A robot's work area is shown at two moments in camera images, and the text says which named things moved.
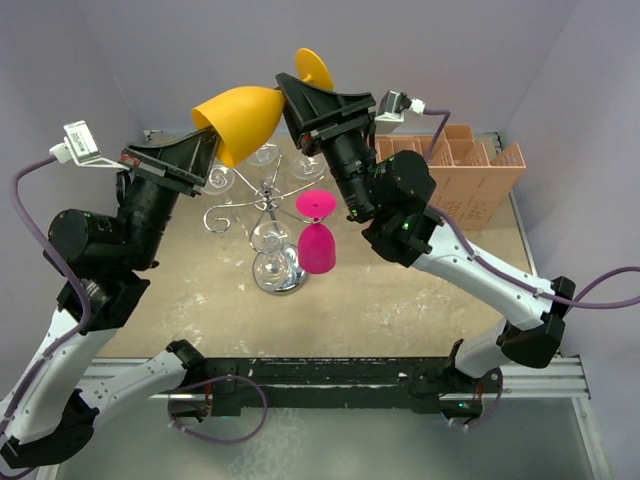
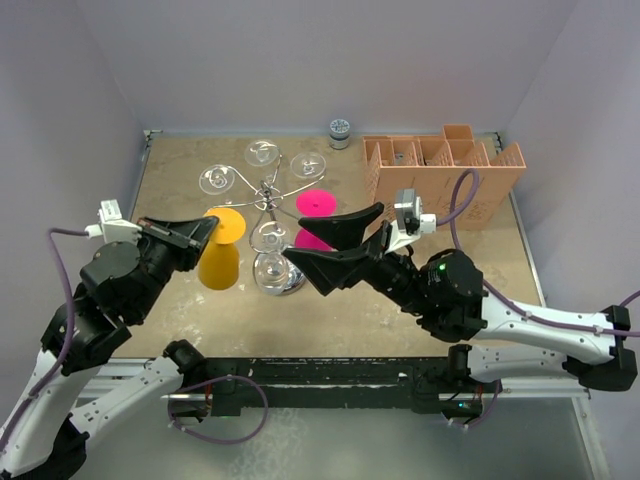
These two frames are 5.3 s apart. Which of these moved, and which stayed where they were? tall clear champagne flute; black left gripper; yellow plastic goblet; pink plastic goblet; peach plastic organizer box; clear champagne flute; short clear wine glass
Moved: yellow plastic goblet; black left gripper
Stayed: tall clear champagne flute; short clear wine glass; clear champagne flute; peach plastic organizer box; pink plastic goblet
